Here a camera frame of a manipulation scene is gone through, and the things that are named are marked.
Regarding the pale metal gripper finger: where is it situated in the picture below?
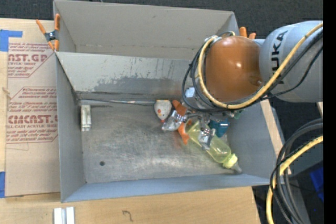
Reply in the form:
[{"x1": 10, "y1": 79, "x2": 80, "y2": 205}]
[
  {"x1": 198, "y1": 127, "x2": 214, "y2": 152},
  {"x1": 161, "y1": 110, "x2": 185, "y2": 132}
]

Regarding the white toy chicken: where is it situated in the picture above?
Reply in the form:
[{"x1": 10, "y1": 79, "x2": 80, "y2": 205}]
[{"x1": 153, "y1": 99, "x2": 173, "y2": 124}]

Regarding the orange plastic tool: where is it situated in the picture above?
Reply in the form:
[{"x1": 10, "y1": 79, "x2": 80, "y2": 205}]
[{"x1": 172, "y1": 99, "x2": 193, "y2": 145}]

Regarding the yellow clear baby bottle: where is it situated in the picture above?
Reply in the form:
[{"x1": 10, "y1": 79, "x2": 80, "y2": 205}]
[{"x1": 184, "y1": 120, "x2": 243, "y2": 174}]

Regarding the teal blue box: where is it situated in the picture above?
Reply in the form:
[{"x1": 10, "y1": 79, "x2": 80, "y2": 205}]
[{"x1": 208, "y1": 118, "x2": 230, "y2": 139}]

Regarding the grey metal bin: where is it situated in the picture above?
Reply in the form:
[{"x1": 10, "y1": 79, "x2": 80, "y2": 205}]
[{"x1": 53, "y1": 0, "x2": 286, "y2": 204}]

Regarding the clear plastic block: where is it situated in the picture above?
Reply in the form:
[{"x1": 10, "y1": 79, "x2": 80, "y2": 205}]
[{"x1": 80, "y1": 104, "x2": 92, "y2": 132}]

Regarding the brown cardboard board, red print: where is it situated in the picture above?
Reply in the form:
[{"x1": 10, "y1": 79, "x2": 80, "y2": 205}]
[{"x1": 0, "y1": 17, "x2": 61, "y2": 198}]

